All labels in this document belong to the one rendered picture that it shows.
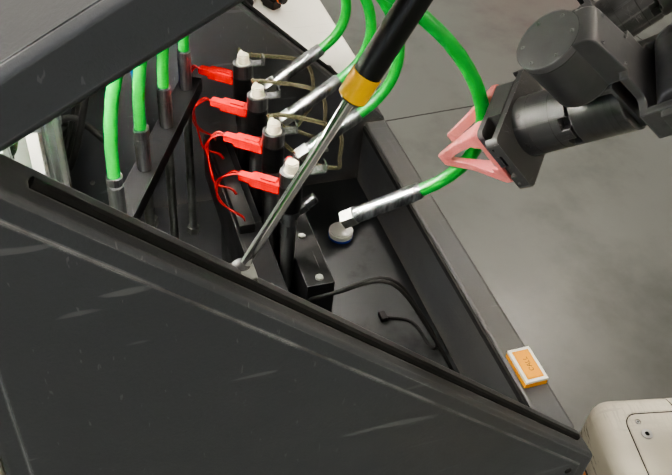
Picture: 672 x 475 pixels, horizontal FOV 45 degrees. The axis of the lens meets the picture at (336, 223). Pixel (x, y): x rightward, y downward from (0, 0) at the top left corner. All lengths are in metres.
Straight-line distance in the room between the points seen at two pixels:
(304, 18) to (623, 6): 0.74
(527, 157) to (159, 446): 0.41
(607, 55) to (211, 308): 0.36
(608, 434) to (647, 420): 0.10
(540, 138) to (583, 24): 0.13
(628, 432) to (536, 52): 1.32
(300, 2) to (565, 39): 1.00
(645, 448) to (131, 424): 1.41
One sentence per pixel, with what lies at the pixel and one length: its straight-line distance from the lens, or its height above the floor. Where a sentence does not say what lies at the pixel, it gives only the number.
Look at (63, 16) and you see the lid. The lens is 0.40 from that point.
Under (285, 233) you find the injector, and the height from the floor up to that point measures 1.04.
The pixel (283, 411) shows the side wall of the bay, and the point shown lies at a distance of 0.67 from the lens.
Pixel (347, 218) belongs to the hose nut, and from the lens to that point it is 0.88.
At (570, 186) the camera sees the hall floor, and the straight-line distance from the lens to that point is 2.91.
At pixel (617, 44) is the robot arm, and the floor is 1.42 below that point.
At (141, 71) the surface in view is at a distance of 0.93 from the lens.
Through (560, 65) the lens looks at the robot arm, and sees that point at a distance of 0.67.
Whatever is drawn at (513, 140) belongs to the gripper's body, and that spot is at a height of 1.30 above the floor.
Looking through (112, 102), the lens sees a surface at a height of 1.26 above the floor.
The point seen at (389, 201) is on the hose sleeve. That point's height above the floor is 1.17.
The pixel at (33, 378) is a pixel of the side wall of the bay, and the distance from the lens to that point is 0.58.
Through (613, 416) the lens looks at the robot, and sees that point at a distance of 1.92.
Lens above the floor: 1.73
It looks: 42 degrees down
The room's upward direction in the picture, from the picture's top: 6 degrees clockwise
